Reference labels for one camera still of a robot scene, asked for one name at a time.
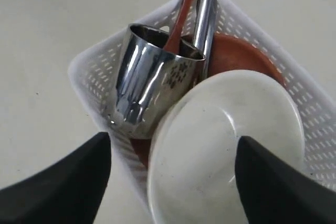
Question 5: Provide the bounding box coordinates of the brown wooden handled spoon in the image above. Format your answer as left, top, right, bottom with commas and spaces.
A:
163, 0, 193, 54

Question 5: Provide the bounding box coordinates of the speckled beige ceramic bowl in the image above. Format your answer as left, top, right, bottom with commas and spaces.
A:
147, 70, 305, 223

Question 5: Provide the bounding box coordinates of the stainless steel cup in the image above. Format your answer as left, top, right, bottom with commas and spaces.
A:
110, 24, 205, 139

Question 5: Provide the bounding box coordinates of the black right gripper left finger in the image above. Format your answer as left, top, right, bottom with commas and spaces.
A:
1, 132, 112, 223

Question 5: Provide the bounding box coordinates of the terracotta brown plate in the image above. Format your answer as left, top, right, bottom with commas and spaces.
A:
130, 34, 287, 168

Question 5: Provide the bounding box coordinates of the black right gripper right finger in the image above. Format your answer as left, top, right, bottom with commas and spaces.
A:
236, 136, 335, 223

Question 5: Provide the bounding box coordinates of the white perforated plastic basket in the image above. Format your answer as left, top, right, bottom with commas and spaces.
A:
68, 0, 335, 215

